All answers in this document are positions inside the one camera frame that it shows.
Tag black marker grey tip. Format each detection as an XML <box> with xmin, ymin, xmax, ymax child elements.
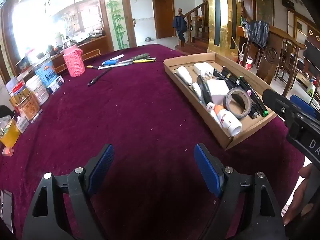
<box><xmin>213</xmin><ymin>69</ymin><xmax>238</xmax><ymax>90</ymax></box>

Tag white plug adapter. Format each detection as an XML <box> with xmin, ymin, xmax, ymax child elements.
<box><xmin>194</xmin><ymin>62</ymin><xmax>215</xmax><ymax>78</ymax></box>

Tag white red paint bucket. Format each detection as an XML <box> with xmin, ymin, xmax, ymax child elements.
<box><xmin>239</xmin><ymin>55</ymin><xmax>254</xmax><ymax>70</ymax></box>

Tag wooden staircase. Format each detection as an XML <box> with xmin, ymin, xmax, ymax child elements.
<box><xmin>174</xmin><ymin>0</ymin><xmax>210</xmax><ymax>53</ymax></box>

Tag wooden dining chair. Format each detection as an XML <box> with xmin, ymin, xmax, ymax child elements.
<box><xmin>274</xmin><ymin>39</ymin><xmax>300</xmax><ymax>82</ymax></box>

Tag small white bottle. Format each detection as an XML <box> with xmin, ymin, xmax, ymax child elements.
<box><xmin>206</xmin><ymin>102</ymin><xmax>223</xmax><ymax>128</ymax></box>

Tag blue white small box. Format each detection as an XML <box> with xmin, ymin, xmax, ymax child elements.
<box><xmin>46</xmin><ymin>75</ymin><xmax>65</xmax><ymax>95</ymax></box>

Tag grey flat packet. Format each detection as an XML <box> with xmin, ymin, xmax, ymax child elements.
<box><xmin>0</xmin><ymin>189</ymin><xmax>14</xmax><ymax>233</ymax></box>

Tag yellow box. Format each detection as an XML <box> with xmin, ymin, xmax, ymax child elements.
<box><xmin>0</xmin><ymin>119</ymin><xmax>21</xmax><ymax>148</ymax></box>

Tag dark jacket on newel post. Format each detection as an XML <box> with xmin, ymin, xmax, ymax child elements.
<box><xmin>172</xmin><ymin>15</ymin><xmax>188</xmax><ymax>43</ymax></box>

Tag wooden sideboard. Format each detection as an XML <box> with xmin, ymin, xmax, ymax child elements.
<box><xmin>50</xmin><ymin>35</ymin><xmax>114</xmax><ymax>75</ymax></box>

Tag black marker green tip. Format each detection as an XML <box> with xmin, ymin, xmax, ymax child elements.
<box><xmin>239</xmin><ymin>76</ymin><xmax>270</xmax><ymax>117</ymax></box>

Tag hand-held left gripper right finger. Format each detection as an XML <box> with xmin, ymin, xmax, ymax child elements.
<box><xmin>194</xmin><ymin>144</ymin><xmax>285</xmax><ymax>240</ymax></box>

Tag white charger block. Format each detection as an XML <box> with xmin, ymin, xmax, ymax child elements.
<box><xmin>206</xmin><ymin>79</ymin><xmax>230</xmax><ymax>105</ymax></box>

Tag black marker pink tip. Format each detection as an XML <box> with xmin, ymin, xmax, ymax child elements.
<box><xmin>221</xmin><ymin>66</ymin><xmax>252</xmax><ymax>96</ymax></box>

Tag white plastic jar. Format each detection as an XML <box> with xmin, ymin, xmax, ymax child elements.
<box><xmin>25</xmin><ymin>75</ymin><xmax>50</xmax><ymax>106</ymax></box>

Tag dark green pen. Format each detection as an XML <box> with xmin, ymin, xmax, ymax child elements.
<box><xmin>117</xmin><ymin>53</ymin><xmax>150</xmax><ymax>64</ymax></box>

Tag dark garment on chair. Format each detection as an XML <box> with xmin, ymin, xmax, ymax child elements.
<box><xmin>246</xmin><ymin>19</ymin><xmax>271</xmax><ymax>49</ymax></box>

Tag white glue bottle orange cap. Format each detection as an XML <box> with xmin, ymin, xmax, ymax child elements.
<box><xmin>214</xmin><ymin>105</ymin><xmax>243</xmax><ymax>137</ymax></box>

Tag black marker white tip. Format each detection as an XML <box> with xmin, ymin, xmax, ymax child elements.
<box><xmin>197</xmin><ymin>75</ymin><xmax>214</xmax><ymax>107</ymax></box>

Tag white tube marker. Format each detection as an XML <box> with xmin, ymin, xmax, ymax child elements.
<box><xmin>176</xmin><ymin>66</ymin><xmax>193</xmax><ymax>86</ymax></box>

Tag bamboo painted panel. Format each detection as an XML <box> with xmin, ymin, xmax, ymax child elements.
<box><xmin>102</xmin><ymin>0</ymin><xmax>130</xmax><ymax>50</ymax></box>

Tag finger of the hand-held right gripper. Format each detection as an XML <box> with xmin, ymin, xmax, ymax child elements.
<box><xmin>262</xmin><ymin>89</ymin><xmax>308</xmax><ymax>127</ymax></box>
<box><xmin>290</xmin><ymin>94</ymin><xmax>317</xmax><ymax>117</ymax></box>

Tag carved wooden chair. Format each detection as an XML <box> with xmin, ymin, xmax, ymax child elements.
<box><xmin>241</xmin><ymin>20</ymin><xmax>307</xmax><ymax>99</ymax></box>

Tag white slim marker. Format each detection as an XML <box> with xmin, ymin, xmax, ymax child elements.
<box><xmin>191</xmin><ymin>82</ymin><xmax>207</xmax><ymax>105</ymax></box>

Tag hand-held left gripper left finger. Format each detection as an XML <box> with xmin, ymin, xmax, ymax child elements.
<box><xmin>22</xmin><ymin>144</ymin><xmax>115</xmax><ymax>240</ymax></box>

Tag wooden door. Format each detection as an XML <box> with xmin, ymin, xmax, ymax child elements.
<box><xmin>152</xmin><ymin>0</ymin><xmax>177</xmax><ymax>40</ymax></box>

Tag shallow cardboard tray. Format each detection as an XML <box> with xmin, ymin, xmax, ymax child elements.
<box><xmin>163</xmin><ymin>50</ymin><xmax>278</xmax><ymax>151</ymax></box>

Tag pink crochet covered bottle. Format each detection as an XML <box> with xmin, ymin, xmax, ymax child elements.
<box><xmin>62</xmin><ymin>44</ymin><xmax>85</xmax><ymax>78</ymax></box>

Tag blue label tub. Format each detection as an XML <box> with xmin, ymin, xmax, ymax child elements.
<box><xmin>34</xmin><ymin>59</ymin><xmax>57</xmax><ymax>88</ymax></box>

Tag grey tape roll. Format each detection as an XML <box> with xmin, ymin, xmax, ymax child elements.
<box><xmin>223</xmin><ymin>87</ymin><xmax>252</xmax><ymax>119</ymax></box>

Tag gold pillar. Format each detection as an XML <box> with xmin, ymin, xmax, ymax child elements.
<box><xmin>206</xmin><ymin>0</ymin><xmax>247</xmax><ymax>55</ymax></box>

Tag person's right hand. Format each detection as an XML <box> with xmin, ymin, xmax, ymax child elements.
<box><xmin>282</xmin><ymin>162</ymin><xmax>313</xmax><ymax>227</ymax></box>

